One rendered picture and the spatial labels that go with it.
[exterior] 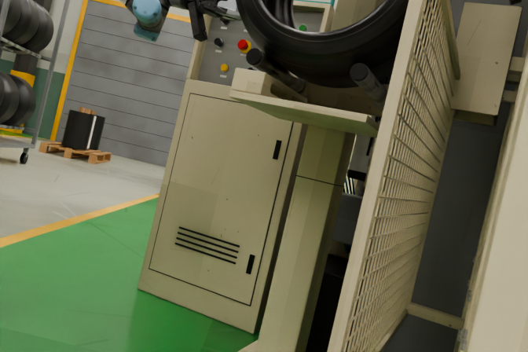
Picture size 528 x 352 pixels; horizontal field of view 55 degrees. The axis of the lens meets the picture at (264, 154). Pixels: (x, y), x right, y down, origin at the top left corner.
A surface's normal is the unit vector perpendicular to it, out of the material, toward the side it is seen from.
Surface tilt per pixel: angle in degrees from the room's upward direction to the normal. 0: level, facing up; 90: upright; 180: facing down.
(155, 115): 90
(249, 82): 90
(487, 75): 90
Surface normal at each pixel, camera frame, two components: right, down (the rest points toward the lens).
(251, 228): -0.39, -0.10
